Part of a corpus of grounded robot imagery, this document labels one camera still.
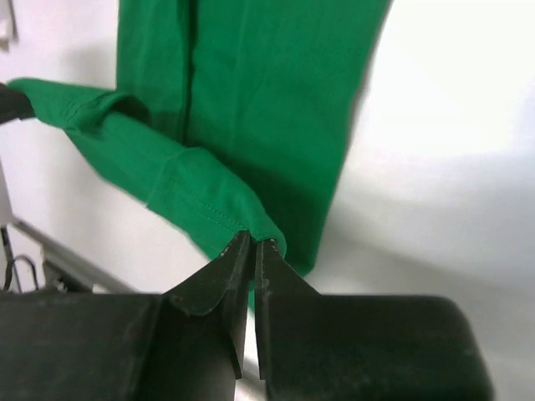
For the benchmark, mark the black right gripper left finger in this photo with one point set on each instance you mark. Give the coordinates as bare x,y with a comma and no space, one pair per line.
184,344

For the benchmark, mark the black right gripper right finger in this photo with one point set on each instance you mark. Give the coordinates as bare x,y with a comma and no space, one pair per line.
313,346

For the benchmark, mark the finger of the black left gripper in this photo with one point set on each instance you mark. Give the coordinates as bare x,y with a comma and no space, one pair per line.
14,105

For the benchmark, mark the green t shirt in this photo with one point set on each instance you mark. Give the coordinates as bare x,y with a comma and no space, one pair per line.
226,116

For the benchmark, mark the white t shirt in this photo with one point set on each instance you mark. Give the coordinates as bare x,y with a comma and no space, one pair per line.
8,27

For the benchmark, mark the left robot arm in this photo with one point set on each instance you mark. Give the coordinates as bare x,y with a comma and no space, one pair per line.
9,270

